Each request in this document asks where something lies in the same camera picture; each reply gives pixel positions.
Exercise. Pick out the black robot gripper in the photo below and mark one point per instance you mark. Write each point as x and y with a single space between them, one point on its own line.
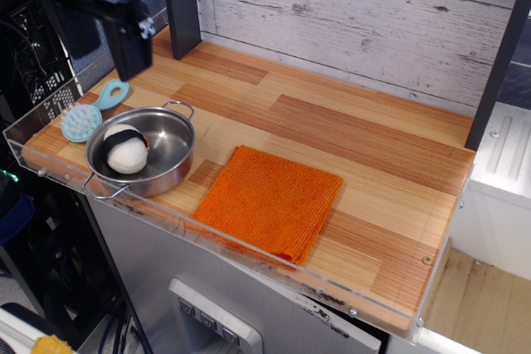
129 33

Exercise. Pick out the white plush egg black band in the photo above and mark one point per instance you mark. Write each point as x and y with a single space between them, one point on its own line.
125 150

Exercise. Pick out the silver metal pot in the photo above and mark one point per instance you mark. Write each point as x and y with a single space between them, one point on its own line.
171 137

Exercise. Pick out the orange folded towel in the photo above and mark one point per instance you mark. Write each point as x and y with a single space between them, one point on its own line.
269 202

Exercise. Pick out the black plastic crate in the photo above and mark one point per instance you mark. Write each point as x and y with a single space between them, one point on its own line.
34 63

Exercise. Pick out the light blue scrub brush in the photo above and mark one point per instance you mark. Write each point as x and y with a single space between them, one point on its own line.
79 121

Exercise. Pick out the clear acrylic table guard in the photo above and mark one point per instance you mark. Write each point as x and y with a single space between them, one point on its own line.
403 165

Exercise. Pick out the stainless steel dispenser cabinet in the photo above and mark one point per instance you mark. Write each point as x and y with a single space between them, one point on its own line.
147 258

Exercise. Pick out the yellow object bottom left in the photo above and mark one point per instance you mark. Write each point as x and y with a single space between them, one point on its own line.
50 345

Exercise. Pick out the white side cabinet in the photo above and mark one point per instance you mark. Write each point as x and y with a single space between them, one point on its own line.
492 220

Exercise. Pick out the dark grey right post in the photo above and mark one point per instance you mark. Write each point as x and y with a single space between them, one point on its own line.
507 47

